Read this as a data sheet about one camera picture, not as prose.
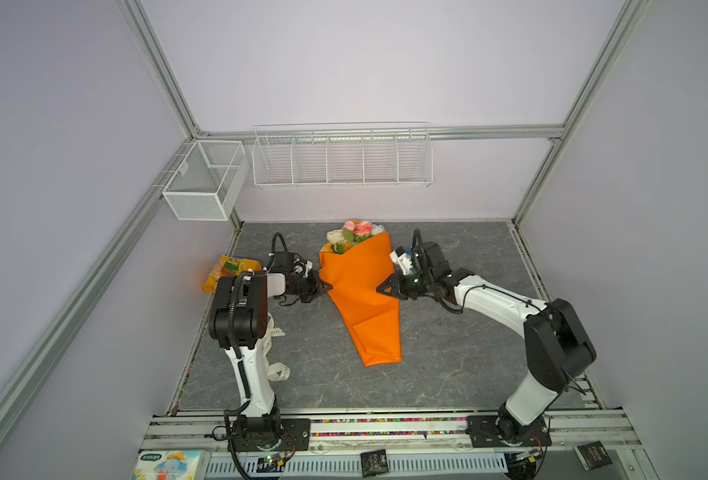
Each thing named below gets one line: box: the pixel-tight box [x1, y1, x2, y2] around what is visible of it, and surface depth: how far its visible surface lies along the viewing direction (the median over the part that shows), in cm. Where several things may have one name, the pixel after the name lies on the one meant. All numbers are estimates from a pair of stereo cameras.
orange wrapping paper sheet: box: [318, 232, 402, 367], surface depth 96 cm
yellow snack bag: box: [202, 255, 262, 294], surface depth 104 cm
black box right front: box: [574, 440, 613, 471], surface depth 71 cm
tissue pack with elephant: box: [130, 449, 211, 480], surface depth 67 cm
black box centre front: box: [360, 449, 389, 478], surface depth 70 cm
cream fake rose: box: [326, 229, 347, 245], surface depth 114 cm
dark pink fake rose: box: [353, 220, 373, 235], surface depth 110 cm
